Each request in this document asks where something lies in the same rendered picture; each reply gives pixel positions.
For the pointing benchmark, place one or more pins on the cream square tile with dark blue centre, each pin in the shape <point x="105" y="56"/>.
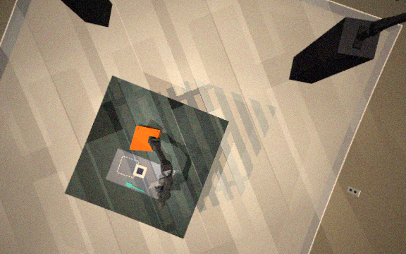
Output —
<point x="139" y="171"/>

